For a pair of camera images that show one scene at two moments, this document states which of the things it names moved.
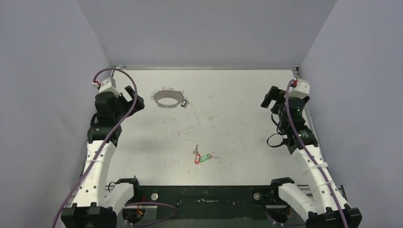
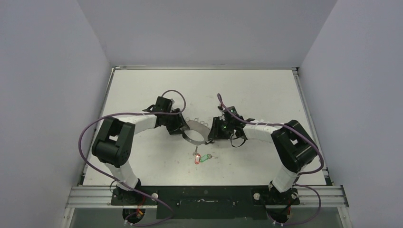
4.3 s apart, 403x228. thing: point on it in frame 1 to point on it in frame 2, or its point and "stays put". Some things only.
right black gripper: (276, 98) to (215, 128)
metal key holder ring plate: (174, 94) to (200, 127)
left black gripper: (129, 104) to (179, 123)
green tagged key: (207, 156) stays put
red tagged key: (197, 156) stays put
